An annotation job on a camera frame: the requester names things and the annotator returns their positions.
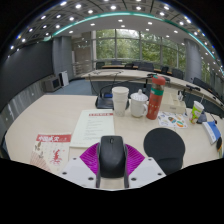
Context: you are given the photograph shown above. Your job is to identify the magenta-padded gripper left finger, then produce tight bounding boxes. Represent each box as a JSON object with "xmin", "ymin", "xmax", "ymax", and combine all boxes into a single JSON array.
[{"xmin": 59, "ymin": 142, "xmax": 102, "ymax": 190}]

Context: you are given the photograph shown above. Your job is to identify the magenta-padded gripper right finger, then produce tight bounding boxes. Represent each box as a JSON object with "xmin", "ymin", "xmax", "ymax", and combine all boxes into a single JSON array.
[{"xmin": 123, "ymin": 143, "xmax": 167, "ymax": 190}]

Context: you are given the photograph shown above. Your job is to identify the black computer mouse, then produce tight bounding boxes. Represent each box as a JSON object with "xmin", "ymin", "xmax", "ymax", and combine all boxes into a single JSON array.
[{"xmin": 98, "ymin": 135, "xmax": 128, "ymax": 179}]

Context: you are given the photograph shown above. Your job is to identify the black mouse pad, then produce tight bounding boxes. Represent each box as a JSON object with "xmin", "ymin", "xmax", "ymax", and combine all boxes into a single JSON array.
[{"xmin": 143, "ymin": 127, "xmax": 186, "ymax": 176}]

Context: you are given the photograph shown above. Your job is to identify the red and white fan-print magazine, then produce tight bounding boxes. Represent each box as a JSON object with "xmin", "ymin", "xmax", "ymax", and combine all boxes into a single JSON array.
[{"xmin": 29, "ymin": 133, "xmax": 73, "ymax": 174}]

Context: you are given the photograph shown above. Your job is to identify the cream booklet with red header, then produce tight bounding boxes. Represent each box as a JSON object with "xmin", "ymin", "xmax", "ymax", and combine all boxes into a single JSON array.
[{"xmin": 69, "ymin": 109, "xmax": 116, "ymax": 149}]

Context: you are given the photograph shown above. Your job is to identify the colourful sticker sheet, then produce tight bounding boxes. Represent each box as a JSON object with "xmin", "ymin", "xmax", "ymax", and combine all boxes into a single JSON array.
[{"xmin": 157, "ymin": 111, "xmax": 189, "ymax": 130}]

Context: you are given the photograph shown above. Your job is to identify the white lidded mug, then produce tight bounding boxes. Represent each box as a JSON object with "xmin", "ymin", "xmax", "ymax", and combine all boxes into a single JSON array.
[{"xmin": 129, "ymin": 88, "xmax": 149, "ymax": 119}]

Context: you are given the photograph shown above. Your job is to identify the red bottle with green band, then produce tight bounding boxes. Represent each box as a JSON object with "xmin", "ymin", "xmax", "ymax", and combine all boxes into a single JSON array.
[{"xmin": 145, "ymin": 74, "xmax": 167, "ymax": 121}]

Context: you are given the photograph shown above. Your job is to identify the cream desk organizer tray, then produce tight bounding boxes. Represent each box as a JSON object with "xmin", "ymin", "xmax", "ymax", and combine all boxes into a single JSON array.
[{"xmin": 159, "ymin": 91, "xmax": 188, "ymax": 115}]

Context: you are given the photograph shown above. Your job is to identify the black conference microphone unit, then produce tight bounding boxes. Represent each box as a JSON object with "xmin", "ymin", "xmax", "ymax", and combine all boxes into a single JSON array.
[{"xmin": 94, "ymin": 92, "xmax": 131, "ymax": 110}]

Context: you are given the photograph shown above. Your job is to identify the blue and white book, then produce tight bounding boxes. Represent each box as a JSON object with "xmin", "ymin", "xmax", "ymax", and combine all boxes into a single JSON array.
[{"xmin": 201, "ymin": 120, "xmax": 222, "ymax": 146}]

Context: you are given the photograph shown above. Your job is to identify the white paper cup stack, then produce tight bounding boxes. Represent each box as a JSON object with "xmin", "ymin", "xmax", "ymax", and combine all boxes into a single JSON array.
[{"xmin": 111, "ymin": 86, "xmax": 130, "ymax": 118}]

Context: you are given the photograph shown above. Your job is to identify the green and white paper cup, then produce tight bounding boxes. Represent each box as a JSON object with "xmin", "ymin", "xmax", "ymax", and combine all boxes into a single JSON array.
[{"xmin": 188, "ymin": 96, "xmax": 205, "ymax": 125}]

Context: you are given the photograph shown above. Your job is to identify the dark grey conference microphone unit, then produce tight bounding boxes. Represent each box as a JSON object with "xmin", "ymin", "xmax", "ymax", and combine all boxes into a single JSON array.
[{"xmin": 197, "ymin": 111, "xmax": 209, "ymax": 125}]

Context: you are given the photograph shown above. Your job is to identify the black and yellow handheld microphone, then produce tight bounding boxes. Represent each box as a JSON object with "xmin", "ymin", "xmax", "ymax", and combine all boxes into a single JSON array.
[{"xmin": 215, "ymin": 136, "xmax": 224, "ymax": 158}]

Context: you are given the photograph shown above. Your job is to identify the grey box appliance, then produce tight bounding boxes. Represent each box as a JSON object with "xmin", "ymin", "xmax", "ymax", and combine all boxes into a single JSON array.
[{"xmin": 43, "ymin": 75, "xmax": 62, "ymax": 93}]

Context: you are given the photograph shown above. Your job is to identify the white floor appliance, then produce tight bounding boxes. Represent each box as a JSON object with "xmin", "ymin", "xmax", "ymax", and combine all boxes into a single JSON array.
[{"xmin": 58, "ymin": 70, "xmax": 70, "ymax": 88}]

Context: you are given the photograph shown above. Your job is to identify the group of dark office chairs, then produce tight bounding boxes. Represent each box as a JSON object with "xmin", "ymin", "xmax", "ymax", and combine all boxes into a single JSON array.
[{"xmin": 94, "ymin": 59, "xmax": 224, "ymax": 111}]

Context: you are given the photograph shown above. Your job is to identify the group of round ceiling lights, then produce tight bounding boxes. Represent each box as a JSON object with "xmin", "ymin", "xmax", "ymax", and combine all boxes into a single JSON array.
[{"xmin": 9, "ymin": 0, "xmax": 221, "ymax": 51}]

